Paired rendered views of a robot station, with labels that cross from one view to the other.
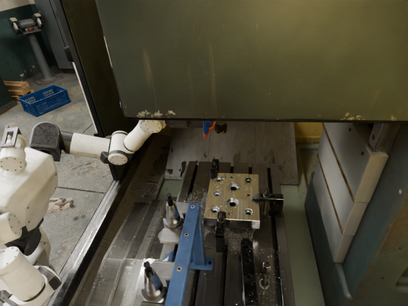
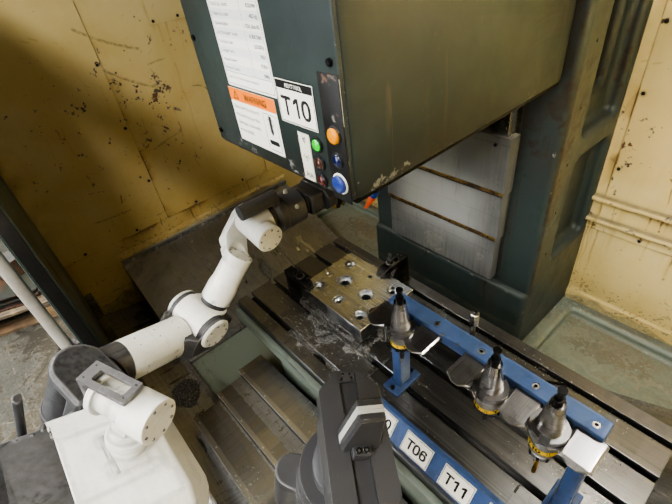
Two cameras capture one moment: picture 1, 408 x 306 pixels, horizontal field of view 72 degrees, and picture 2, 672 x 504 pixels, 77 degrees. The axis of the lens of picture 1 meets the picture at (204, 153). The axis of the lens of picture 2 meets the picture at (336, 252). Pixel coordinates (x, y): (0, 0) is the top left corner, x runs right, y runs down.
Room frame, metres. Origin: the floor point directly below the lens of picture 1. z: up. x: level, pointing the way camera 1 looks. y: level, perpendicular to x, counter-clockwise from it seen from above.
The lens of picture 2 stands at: (0.24, 0.62, 1.92)
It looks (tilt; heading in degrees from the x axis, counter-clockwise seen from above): 38 degrees down; 314
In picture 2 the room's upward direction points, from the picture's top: 9 degrees counter-clockwise
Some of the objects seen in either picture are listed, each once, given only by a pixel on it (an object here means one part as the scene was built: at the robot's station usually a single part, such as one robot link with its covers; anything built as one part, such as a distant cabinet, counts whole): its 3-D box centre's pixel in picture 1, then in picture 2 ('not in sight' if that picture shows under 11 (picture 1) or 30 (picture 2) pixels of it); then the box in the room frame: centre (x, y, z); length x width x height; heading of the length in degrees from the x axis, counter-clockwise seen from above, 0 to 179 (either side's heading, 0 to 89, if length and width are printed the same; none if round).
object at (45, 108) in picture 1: (45, 100); not in sight; (4.14, 2.41, 0.11); 0.62 x 0.42 x 0.22; 141
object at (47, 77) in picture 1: (36, 49); not in sight; (5.36, 2.89, 0.57); 0.47 x 0.37 x 1.14; 135
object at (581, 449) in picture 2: not in sight; (582, 452); (0.20, 0.18, 1.21); 0.07 x 0.05 x 0.01; 80
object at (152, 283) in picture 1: (151, 280); (493, 374); (0.37, 0.15, 1.26); 0.04 x 0.04 x 0.07
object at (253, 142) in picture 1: (230, 152); (254, 266); (1.55, -0.18, 0.75); 0.89 x 0.67 x 0.26; 80
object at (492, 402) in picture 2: (155, 290); (490, 389); (0.37, 0.15, 1.21); 0.06 x 0.06 x 0.03
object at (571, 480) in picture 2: not in sight; (575, 474); (0.20, 0.12, 1.05); 0.10 x 0.05 x 0.30; 80
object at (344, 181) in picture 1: (336, 172); (440, 192); (0.81, -0.51, 1.16); 0.48 x 0.05 x 0.51; 170
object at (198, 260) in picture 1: (197, 240); (400, 346); (0.63, 0.05, 1.05); 0.10 x 0.05 x 0.30; 80
